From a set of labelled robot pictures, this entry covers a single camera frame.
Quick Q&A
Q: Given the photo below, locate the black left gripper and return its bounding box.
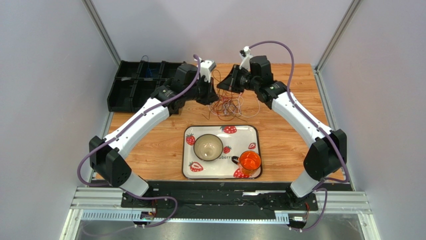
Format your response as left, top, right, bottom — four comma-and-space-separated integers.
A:
184, 75, 219, 106

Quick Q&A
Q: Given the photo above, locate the black thin wire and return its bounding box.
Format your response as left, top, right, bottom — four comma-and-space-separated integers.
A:
211, 69, 234, 101

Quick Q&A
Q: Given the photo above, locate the red wire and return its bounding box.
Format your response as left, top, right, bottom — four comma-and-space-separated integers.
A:
207, 89, 247, 122

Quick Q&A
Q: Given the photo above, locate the blue wire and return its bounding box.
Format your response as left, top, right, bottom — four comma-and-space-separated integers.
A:
139, 54, 161, 81

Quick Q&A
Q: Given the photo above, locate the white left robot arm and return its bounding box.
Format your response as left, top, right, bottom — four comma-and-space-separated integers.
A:
88, 60, 218, 197

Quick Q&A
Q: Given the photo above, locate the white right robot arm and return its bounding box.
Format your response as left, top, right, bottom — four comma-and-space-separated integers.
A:
217, 55, 347, 199

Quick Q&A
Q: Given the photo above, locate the beige ceramic bowl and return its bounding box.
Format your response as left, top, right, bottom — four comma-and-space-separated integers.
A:
193, 134, 224, 162

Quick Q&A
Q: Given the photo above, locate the strawberry print white tray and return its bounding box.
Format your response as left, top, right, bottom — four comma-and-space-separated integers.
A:
182, 125, 262, 180

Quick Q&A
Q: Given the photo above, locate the black compartment storage bin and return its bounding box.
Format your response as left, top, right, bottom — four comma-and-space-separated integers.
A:
107, 60, 183, 113

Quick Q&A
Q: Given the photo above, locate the orange translucent mug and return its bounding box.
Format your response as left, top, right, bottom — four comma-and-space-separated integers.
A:
231, 150, 262, 178

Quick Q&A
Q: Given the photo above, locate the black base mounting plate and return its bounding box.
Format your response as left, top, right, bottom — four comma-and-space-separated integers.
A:
121, 180, 319, 220

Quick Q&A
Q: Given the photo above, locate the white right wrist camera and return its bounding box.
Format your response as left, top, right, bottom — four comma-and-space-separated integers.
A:
239, 46, 253, 72

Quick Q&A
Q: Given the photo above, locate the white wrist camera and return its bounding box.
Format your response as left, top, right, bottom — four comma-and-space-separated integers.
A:
239, 46, 253, 72
200, 59, 217, 83

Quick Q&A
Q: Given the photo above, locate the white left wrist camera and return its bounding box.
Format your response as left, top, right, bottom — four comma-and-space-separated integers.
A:
200, 59, 217, 83

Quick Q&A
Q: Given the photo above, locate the aluminium frame rail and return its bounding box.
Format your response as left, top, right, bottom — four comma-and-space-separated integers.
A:
60, 181, 380, 240

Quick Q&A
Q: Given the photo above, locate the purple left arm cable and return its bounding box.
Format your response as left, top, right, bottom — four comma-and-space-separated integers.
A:
76, 53, 203, 238

